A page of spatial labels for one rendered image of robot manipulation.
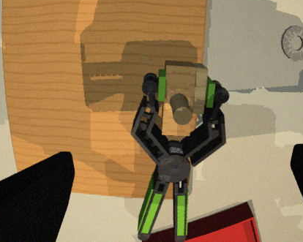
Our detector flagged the light wooden board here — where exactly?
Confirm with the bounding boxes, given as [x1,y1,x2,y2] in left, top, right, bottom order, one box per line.
[2,0,207,198]

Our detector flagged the red shallow tray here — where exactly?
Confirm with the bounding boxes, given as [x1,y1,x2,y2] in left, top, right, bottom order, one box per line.
[142,202,260,242]

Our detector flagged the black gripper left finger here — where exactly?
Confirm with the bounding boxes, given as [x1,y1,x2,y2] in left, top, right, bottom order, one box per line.
[0,151,75,242]

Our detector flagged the olive-brown cylinder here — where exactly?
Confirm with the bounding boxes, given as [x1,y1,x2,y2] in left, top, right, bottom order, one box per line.
[170,94,192,125]

